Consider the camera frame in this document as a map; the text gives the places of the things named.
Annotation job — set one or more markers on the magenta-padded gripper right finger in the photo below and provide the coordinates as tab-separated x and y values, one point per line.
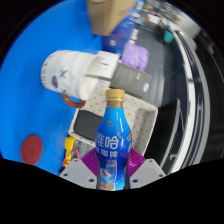
146	171

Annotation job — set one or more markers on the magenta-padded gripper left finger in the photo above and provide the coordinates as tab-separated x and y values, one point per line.
76	171

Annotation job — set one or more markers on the blue drink bottle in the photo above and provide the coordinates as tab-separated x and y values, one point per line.
113	140

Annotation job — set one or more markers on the yellow multimeter with red leads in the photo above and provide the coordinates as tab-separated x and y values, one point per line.
69	146

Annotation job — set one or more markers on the black pouch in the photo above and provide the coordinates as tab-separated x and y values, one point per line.
85	125

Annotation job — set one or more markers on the flat round red coaster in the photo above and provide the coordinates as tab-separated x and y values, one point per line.
31	150

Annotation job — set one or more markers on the white perforated tray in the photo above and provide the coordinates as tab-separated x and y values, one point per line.
143	115

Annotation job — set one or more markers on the dark grey upright box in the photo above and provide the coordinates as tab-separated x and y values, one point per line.
131	79

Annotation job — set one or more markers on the white box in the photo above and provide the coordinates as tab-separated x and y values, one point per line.
108	63

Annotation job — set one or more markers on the purple plastic bag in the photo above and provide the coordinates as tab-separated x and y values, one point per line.
135	56

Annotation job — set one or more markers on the dark blue box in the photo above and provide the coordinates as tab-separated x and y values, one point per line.
116	41

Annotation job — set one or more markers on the teal object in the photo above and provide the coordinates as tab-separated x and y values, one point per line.
168	36

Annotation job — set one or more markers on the brown cardboard box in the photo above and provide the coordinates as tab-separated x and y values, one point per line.
110	16

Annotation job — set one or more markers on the dark wall shelf unit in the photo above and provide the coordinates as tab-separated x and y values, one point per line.
181	116

